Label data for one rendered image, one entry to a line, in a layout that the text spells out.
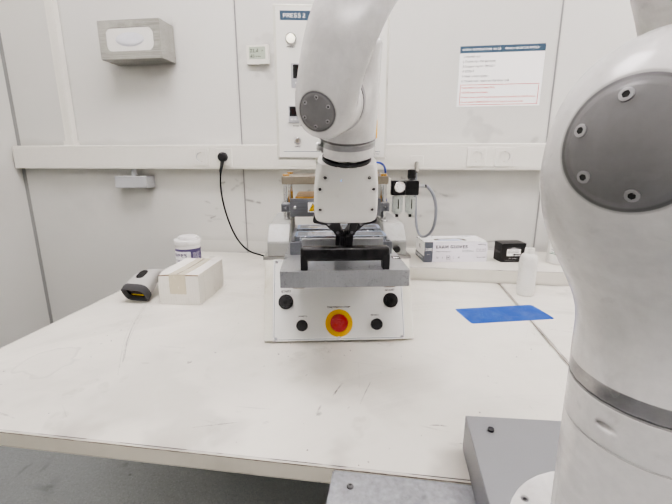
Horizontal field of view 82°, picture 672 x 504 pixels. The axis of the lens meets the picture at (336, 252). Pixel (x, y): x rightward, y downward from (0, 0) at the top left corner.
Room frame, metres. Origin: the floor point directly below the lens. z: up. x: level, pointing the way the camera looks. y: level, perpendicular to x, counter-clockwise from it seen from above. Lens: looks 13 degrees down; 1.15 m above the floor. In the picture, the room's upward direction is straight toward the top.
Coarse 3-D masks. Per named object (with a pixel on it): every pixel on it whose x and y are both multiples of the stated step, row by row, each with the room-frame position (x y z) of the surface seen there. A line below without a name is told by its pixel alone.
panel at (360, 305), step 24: (288, 288) 0.85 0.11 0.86; (312, 288) 0.85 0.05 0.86; (336, 288) 0.85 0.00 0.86; (360, 288) 0.85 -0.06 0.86; (384, 288) 0.85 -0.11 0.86; (288, 312) 0.82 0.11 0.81; (312, 312) 0.82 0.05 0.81; (336, 312) 0.83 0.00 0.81; (360, 312) 0.83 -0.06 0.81; (384, 312) 0.83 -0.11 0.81; (288, 336) 0.80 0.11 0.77; (312, 336) 0.80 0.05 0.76; (336, 336) 0.80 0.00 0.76; (360, 336) 0.81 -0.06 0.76; (384, 336) 0.81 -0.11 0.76
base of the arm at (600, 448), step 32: (576, 384) 0.27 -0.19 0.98; (576, 416) 0.27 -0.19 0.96; (608, 416) 0.24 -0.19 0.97; (576, 448) 0.26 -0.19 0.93; (608, 448) 0.24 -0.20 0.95; (640, 448) 0.22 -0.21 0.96; (544, 480) 0.35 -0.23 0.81; (576, 480) 0.26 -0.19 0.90; (608, 480) 0.24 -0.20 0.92; (640, 480) 0.22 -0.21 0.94
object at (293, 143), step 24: (288, 24) 1.20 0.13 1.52; (288, 48) 1.20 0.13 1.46; (384, 48) 1.21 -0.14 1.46; (288, 72) 1.20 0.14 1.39; (384, 72) 1.21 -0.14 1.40; (288, 96) 1.20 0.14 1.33; (384, 96) 1.21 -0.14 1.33; (288, 120) 1.20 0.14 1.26; (384, 120) 1.21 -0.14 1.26; (288, 144) 1.20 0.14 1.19; (312, 144) 1.20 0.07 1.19; (384, 144) 1.21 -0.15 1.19
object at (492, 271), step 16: (416, 256) 1.41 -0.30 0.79; (544, 256) 1.41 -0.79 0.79; (416, 272) 1.27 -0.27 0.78; (432, 272) 1.26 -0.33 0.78; (448, 272) 1.25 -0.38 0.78; (464, 272) 1.25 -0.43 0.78; (480, 272) 1.24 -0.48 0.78; (496, 272) 1.23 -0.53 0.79; (512, 272) 1.22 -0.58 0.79; (544, 272) 1.21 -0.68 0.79; (560, 272) 1.21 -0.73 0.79
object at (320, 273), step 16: (304, 240) 0.69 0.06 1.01; (320, 240) 0.69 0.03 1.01; (368, 240) 0.70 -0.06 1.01; (288, 256) 0.72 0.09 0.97; (288, 272) 0.62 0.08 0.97; (304, 272) 0.62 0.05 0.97; (320, 272) 0.62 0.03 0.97; (336, 272) 0.62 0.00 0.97; (352, 272) 0.63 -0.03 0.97; (368, 272) 0.63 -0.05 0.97; (384, 272) 0.63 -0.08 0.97; (400, 272) 0.63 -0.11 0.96
